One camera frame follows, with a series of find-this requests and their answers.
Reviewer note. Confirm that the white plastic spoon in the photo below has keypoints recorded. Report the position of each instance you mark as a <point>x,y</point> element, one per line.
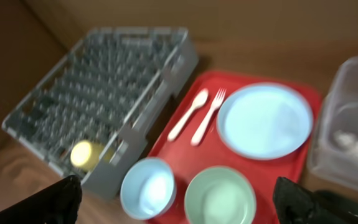
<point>199,101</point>

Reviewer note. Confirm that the red plastic tray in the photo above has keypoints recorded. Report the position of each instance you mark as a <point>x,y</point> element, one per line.
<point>187,161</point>

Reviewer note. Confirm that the black waste bin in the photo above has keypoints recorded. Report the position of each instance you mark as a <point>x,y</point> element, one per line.
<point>339,201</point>

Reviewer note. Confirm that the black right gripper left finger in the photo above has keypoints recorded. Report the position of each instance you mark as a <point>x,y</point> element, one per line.
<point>56,204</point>

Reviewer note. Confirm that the white napkin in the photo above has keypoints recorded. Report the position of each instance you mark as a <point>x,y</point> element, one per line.
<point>348,142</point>

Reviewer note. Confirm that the clear plastic storage bin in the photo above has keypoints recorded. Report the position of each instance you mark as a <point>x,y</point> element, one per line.
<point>326,159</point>

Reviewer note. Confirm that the yellow plastic cup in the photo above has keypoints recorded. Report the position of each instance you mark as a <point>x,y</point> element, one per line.
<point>85,155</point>

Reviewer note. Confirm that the light blue bowl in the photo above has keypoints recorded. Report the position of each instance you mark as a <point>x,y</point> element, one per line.
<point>148,189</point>

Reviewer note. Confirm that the light green bowl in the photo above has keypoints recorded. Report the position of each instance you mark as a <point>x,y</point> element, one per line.
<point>220,194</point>

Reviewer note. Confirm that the white plastic fork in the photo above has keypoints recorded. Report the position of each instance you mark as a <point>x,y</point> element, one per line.
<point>216,104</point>

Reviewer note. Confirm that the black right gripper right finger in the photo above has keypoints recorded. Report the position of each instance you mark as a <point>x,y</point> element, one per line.
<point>297,205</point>

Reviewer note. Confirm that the grey plastic dishwasher rack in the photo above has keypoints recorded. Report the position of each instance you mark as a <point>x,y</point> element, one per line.
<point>109,89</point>

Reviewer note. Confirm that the light blue plate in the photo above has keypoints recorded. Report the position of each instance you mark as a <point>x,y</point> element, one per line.
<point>265,121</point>

